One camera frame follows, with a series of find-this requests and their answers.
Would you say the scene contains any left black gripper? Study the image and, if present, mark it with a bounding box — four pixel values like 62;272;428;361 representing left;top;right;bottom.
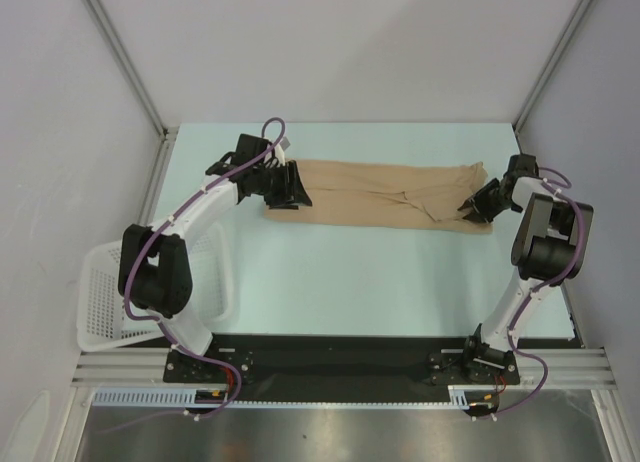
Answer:
253;161;312;211

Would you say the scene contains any beige t shirt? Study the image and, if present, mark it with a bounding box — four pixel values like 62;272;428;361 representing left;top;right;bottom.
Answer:
263;160;493;235

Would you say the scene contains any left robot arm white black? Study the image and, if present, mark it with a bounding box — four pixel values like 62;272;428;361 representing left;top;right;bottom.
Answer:
118;134;312;382

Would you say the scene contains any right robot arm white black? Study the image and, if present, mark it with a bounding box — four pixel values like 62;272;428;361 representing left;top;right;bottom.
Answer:
459;154;594;383

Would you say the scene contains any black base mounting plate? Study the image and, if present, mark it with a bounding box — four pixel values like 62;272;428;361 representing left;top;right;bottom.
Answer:
102;331;584;391

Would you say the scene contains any white perforated plastic basket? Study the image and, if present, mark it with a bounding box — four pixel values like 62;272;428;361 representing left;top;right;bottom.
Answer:
76;223;235;352

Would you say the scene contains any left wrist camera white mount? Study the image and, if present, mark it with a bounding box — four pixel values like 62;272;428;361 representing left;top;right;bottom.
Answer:
269;136;290;167

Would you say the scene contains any slotted cable duct rail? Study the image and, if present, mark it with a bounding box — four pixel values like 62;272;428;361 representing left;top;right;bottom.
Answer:
92;384;501;411

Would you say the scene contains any aluminium front rail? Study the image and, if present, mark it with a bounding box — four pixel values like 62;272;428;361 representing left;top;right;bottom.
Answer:
73;348;617;390

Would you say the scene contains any left aluminium frame post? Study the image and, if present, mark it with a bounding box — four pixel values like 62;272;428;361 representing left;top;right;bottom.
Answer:
81;0;170;140

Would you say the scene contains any aluminium frame post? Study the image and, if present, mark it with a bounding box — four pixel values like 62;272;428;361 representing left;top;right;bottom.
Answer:
512;0;597;138
81;0;170;140

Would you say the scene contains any right aluminium frame post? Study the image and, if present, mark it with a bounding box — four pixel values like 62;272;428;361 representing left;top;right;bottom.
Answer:
512;0;597;138

